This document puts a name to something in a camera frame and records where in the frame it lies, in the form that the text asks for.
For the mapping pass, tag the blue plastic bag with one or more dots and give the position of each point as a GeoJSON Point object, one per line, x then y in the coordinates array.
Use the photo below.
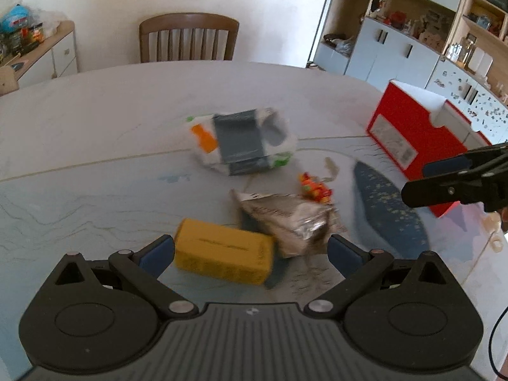
{"type": "Point", "coordinates": [15, 18]}

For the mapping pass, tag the wooden wall shelf unit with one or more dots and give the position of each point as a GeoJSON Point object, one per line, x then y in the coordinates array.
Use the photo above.
{"type": "Point", "coordinates": [401, 51]}

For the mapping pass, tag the red shelf item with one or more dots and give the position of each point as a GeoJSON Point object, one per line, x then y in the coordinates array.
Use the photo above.
{"type": "Point", "coordinates": [397, 20]}

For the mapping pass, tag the glass jar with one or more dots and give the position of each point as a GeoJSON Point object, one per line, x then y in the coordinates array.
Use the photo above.
{"type": "Point", "coordinates": [466, 49]}

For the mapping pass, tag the silver foil bag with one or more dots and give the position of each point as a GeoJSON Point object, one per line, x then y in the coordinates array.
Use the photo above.
{"type": "Point", "coordinates": [289, 222]}

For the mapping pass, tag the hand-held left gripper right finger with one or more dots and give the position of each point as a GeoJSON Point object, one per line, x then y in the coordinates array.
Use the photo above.
{"type": "Point", "coordinates": [344, 253]}

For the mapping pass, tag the light printed tablecloth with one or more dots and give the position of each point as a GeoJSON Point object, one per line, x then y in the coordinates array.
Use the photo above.
{"type": "Point", "coordinates": [99, 127]}

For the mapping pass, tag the clear plastic bag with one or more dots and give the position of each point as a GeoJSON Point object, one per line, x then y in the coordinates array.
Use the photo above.
{"type": "Point", "coordinates": [50, 22]}

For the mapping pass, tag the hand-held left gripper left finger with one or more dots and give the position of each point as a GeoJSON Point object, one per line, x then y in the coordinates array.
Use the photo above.
{"type": "Point", "coordinates": [158, 254]}

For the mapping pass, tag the white and grey plastic package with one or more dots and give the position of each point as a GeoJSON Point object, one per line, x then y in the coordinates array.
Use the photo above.
{"type": "Point", "coordinates": [238, 143]}

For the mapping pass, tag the red cardboard box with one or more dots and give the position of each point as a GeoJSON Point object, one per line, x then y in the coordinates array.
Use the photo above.
{"type": "Point", "coordinates": [408, 143]}

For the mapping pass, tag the white box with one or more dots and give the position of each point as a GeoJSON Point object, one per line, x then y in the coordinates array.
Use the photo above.
{"type": "Point", "coordinates": [481, 61]}

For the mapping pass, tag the grey bag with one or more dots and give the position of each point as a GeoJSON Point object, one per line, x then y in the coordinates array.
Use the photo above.
{"type": "Point", "coordinates": [339, 45]}

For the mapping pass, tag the orange candy packet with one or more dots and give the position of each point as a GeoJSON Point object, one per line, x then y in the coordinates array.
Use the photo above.
{"type": "Point", "coordinates": [315, 188]}

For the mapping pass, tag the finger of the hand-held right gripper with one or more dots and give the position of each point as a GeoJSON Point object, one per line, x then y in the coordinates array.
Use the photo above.
{"type": "Point", "coordinates": [440, 192]}
{"type": "Point", "coordinates": [444, 166]}

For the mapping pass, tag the white side cabinet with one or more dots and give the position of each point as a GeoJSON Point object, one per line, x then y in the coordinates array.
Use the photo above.
{"type": "Point", "coordinates": [51, 57]}

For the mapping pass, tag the brown wooden chair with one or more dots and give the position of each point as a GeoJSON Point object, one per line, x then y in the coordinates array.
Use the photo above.
{"type": "Point", "coordinates": [188, 37]}

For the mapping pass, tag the yellow box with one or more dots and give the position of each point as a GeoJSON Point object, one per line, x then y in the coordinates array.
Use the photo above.
{"type": "Point", "coordinates": [222, 252]}

